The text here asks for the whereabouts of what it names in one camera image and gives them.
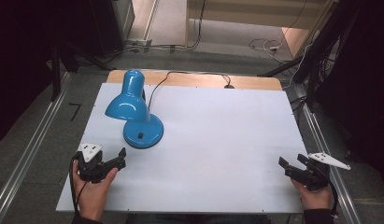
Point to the person's left hand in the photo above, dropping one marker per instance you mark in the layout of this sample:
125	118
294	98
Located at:
91	199

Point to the metal floor rail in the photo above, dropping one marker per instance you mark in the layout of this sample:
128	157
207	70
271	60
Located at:
323	146
31	149

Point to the light wooden furniture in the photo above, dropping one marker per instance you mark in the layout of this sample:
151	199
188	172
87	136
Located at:
258	12

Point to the black metal stand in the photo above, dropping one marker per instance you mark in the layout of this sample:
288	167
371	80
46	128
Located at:
314	62
55	74

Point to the blue desk lamp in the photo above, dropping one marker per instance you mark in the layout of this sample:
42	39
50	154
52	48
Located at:
130	105

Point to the dark cabinet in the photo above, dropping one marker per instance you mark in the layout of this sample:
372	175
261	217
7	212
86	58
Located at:
110	25

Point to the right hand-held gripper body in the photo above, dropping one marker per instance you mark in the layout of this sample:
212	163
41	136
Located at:
312	179

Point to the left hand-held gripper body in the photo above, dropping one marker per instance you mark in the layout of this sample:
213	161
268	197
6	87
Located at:
92	171

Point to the grey power strip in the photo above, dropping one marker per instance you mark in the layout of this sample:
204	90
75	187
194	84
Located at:
139	43

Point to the dark curtain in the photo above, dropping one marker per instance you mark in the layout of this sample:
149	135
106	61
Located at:
364	87
18	62

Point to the person's right hand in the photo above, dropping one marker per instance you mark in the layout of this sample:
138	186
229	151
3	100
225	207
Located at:
317	199

